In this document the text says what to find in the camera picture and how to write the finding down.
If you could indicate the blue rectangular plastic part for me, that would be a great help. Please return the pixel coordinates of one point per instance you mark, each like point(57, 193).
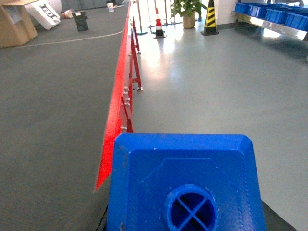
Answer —
point(184, 182)

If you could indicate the stainless steel roller shelf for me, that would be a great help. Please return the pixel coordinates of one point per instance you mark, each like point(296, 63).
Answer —
point(284, 19)

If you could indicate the red white traffic cone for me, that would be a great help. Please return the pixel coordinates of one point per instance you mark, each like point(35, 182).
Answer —
point(159, 33)

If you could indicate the yellow black traffic cone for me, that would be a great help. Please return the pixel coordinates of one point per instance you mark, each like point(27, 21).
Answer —
point(210, 27)

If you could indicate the potted green plant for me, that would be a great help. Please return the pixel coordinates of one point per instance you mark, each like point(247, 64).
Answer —
point(186, 9)

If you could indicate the white paper cup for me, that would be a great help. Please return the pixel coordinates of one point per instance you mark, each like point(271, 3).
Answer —
point(110, 7)

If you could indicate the small black crate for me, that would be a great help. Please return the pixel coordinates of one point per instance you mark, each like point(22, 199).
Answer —
point(80, 19)

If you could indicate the white plastic bag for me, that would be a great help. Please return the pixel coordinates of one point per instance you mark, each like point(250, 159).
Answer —
point(45, 13)

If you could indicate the large cardboard box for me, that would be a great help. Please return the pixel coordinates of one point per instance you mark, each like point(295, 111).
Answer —
point(16, 27)

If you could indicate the red metal table frame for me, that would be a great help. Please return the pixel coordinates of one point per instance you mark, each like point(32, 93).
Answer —
point(127, 80)

